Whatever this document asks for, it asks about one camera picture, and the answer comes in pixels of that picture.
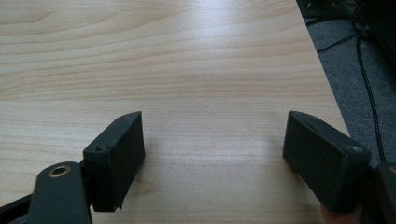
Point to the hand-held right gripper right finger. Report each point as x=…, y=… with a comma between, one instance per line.
x=323, y=161

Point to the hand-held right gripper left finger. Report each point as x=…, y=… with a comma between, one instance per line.
x=115, y=161

